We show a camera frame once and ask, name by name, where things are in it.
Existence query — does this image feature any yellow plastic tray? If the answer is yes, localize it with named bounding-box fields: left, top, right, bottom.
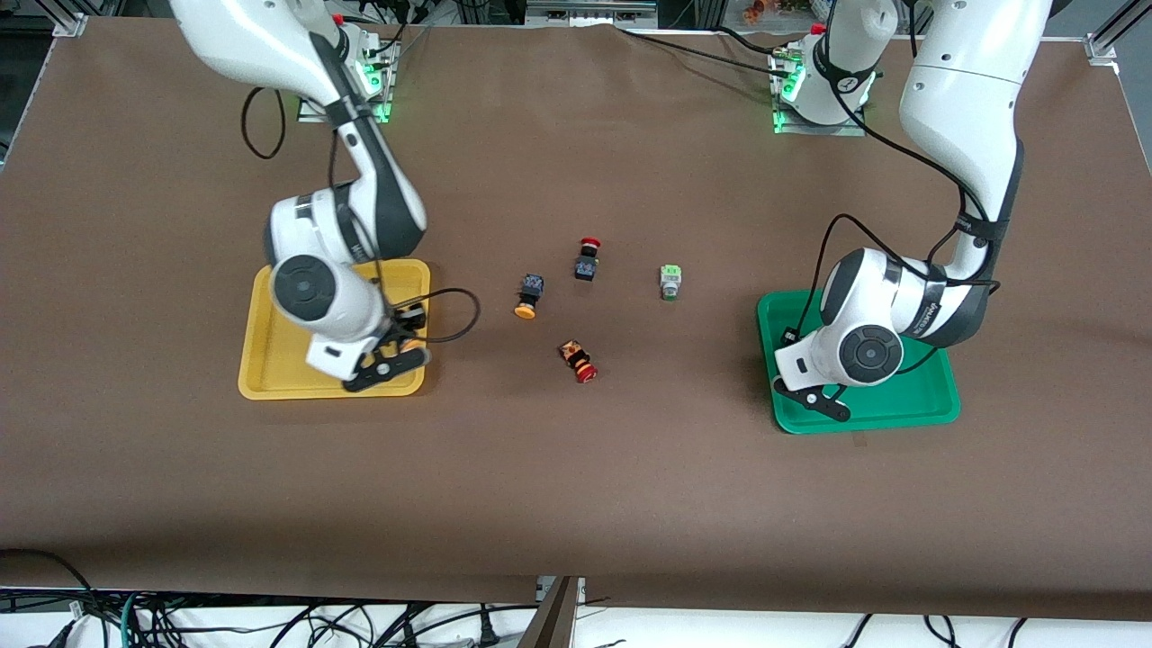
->
left=238, top=259, right=432, bottom=401

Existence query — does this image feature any red push button orange label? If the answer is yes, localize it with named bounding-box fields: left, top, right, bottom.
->
left=559, top=338, right=599, bottom=384

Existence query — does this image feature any brown table cover sheet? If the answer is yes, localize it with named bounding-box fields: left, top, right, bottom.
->
left=0, top=18, right=1152, bottom=622

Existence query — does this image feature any grey metal support beam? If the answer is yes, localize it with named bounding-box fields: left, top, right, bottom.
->
left=517, top=576, right=587, bottom=648

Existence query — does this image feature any grey power strip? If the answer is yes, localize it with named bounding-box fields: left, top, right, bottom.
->
left=526, top=0, right=659, bottom=29

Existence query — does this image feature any green plastic tray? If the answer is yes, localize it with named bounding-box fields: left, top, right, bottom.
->
left=757, top=284, right=962, bottom=435

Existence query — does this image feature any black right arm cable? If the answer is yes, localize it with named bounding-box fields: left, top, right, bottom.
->
left=240, top=85, right=483, bottom=346

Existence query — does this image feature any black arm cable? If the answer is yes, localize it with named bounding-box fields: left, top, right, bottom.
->
left=780, top=0, right=1003, bottom=379
left=240, top=85, right=483, bottom=346

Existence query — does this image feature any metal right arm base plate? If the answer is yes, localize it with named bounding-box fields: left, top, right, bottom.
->
left=297, top=36, right=399, bottom=125

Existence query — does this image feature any long black table cable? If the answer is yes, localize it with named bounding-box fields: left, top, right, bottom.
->
left=616, top=27, right=784, bottom=71

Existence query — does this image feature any teal floor cable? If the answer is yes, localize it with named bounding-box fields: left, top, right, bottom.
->
left=119, top=589, right=146, bottom=648

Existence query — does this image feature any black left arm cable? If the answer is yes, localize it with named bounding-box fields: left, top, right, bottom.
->
left=780, top=0, right=1003, bottom=379

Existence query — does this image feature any thick black floor cable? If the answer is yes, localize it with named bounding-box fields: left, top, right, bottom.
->
left=0, top=547, right=98, bottom=617

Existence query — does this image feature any short black table cable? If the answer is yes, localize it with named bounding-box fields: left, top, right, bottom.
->
left=715, top=25, right=784, bottom=55

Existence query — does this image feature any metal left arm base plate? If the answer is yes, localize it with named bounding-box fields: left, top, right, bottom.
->
left=771, top=47, right=869, bottom=138

